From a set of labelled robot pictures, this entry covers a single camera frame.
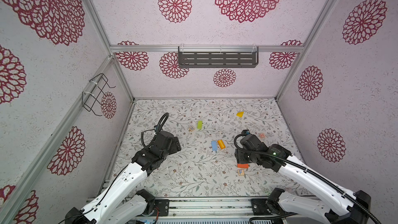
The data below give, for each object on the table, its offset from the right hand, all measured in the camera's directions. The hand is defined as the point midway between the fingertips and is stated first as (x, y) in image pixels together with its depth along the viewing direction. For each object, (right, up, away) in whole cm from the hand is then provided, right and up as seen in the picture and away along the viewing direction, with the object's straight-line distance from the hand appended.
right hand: (238, 151), depth 77 cm
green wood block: (-19, +11, +30) cm, 37 cm away
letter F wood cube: (+3, -13, +7) cm, 15 cm away
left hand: (-34, +3, +3) cm, 34 cm away
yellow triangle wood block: (+11, +18, +35) cm, 41 cm away
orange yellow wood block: (-6, 0, +18) cm, 19 cm away
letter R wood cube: (-25, +9, +26) cm, 37 cm away
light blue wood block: (-10, -1, +18) cm, 21 cm away
